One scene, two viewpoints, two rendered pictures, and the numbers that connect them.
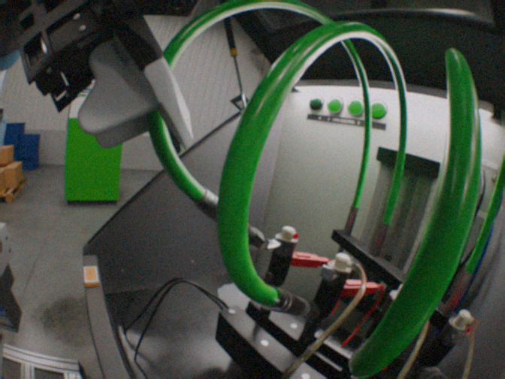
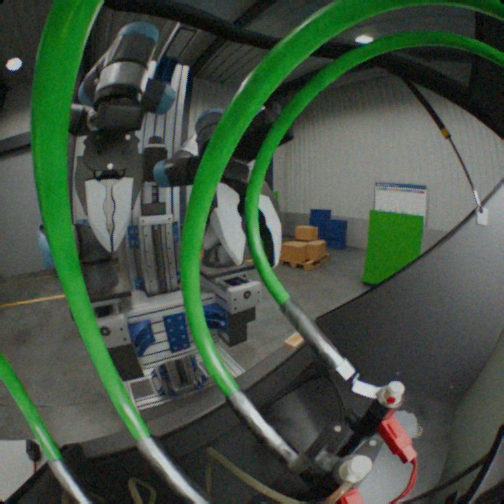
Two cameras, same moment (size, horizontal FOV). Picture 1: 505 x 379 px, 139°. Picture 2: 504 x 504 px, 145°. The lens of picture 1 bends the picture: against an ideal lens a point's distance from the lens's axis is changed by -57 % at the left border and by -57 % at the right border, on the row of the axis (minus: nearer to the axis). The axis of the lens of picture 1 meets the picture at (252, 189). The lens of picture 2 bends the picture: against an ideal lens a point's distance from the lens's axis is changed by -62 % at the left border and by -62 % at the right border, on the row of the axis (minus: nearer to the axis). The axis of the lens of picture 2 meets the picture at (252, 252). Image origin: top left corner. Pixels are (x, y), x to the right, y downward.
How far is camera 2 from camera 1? 19 cm
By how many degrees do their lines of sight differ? 85
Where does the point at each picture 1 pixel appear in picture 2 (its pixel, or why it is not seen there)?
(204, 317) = not seen: hidden behind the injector
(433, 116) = not seen: outside the picture
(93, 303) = (275, 355)
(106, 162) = (406, 254)
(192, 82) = (480, 172)
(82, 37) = not seen: hidden behind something
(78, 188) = (377, 273)
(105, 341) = (250, 376)
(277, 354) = (294, 480)
